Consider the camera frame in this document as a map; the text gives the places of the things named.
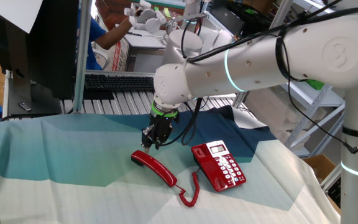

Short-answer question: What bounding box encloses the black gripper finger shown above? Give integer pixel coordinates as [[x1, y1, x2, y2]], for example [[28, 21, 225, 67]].
[[154, 136, 169, 151], [140, 124, 155, 153]]

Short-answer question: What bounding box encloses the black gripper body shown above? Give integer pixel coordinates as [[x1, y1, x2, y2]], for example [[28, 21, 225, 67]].
[[149, 113, 176, 138]]

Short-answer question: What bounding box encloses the red telephone handset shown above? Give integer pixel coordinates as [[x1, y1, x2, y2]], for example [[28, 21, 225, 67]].
[[131, 149, 178, 188]]

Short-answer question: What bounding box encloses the red telephone cord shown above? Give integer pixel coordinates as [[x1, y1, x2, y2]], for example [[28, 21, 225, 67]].
[[175, 167, 202, 208]]

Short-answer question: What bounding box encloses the white haptic control device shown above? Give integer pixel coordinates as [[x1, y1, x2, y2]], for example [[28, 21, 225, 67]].
[[124, 1, 198, 35]]

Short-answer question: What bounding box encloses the bare person forearm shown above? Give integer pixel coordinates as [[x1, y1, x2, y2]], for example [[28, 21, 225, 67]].
[[96, 18, 135, 50]]

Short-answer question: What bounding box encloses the red telephone base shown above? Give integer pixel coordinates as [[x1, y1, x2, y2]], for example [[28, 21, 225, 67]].
[[191, 139, 247, 193]]

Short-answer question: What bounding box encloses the black computer keyboard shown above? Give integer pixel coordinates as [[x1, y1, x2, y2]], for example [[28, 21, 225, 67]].
[[84, 73, 155, 92]]

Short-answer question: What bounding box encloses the white background desk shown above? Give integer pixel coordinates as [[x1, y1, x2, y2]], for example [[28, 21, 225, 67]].
[[116, 27, 167, 74]]

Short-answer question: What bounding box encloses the teal blue white tablecloth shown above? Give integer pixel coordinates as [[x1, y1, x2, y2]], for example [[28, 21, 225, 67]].
[[0, 105, 341, 224]]

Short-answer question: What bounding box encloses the red white carton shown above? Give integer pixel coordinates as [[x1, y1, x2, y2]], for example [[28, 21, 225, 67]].
[[110, 40, 129, 72]]

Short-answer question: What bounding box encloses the white round chair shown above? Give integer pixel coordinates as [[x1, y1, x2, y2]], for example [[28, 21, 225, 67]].
[[93, 48, 110, 71]]

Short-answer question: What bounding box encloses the white foam packing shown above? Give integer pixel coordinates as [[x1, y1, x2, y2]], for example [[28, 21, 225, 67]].
[[244, 86, 328, 141]]

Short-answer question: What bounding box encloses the black monitor stand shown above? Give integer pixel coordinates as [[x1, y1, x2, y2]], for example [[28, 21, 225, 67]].
[[6, 21, 62, 118]]

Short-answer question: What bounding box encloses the dark grey box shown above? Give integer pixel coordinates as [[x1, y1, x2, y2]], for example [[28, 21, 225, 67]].
[[211, 6, 245, 35]]

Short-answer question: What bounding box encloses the black computer monitor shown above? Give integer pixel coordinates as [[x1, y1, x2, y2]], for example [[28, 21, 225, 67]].
[[0, 0, 80, 100]]

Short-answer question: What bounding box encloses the green plastic part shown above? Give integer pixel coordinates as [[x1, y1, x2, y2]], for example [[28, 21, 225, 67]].
[[303, 79, 326, 91]]

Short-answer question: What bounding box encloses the brown cardboard box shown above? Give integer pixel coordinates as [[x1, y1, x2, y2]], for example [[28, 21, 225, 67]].
[[303, 154, 343, 215]]

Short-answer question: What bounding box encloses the grey metal shelf rack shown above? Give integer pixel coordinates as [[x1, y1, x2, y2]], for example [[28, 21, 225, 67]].
[[233, 0, 347, 158]]

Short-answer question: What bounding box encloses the black perforated crate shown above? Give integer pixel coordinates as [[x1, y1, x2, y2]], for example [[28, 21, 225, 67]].
[[328, 177, 343, 206]]

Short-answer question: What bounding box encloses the white paper sheet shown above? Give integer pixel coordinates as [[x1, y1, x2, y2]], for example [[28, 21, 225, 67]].
[[0, 0, 43, 34]]

